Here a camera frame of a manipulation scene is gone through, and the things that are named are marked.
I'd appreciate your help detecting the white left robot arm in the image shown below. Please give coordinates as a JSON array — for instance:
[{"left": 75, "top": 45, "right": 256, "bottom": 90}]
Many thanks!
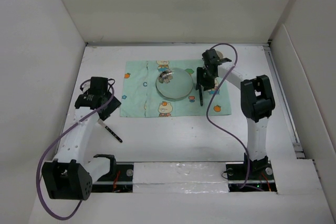
[{"left": 41, "top": 77, "right": 121, "bottom": 200}]

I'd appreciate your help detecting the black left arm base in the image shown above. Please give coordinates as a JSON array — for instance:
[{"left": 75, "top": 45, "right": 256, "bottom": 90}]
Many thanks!
[{"left": 92, "top": 163, "right": 134, "bottom": 193}]

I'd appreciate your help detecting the purple ceramic mug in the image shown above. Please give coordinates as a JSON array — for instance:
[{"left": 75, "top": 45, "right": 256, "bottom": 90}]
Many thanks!
[{"left": 216, "top": 50, "right": 224, "bottom": 59}]

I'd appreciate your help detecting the steel fork black handle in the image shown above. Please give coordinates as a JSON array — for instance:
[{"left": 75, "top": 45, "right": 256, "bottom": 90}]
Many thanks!
[{"left": 98, "top": 119, "right": 123, "bottom": 143}]

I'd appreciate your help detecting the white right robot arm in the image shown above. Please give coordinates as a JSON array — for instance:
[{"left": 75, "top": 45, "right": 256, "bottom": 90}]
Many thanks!
[{"left": 196, "top": 47, "right": 276, "bottom": 179}]

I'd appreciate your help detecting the steel table knife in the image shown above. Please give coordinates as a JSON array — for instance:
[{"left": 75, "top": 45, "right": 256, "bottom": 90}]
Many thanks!
[{"left": 198, "top": 85, "right": 204, "bottom": 106}]

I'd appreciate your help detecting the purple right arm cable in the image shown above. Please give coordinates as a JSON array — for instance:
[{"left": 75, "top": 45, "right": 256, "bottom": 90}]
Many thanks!
[{"left": 206, "top": 43, "right": 253, "bottom": 189}]

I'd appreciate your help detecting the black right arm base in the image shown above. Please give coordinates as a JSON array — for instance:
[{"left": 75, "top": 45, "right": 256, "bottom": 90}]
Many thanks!
[{"left": 221, "top": 155, "right": 277, "bottom": 193}]

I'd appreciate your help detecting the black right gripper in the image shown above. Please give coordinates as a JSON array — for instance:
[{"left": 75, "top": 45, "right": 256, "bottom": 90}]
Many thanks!
[{"left": 195, "top": 67, "right": 216, "bottom": 91}]

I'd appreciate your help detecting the green floral plate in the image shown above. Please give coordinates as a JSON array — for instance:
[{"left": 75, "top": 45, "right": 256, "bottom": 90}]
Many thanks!
[{"left": 155, "top": 68, "right": 194, "bottom": 100}]

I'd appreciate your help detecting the green cartoon print cloth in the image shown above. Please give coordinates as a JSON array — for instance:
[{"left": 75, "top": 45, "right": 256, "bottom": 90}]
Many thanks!
[{"left": 120, "top": 60, "right": 232, "bottom": 118}]

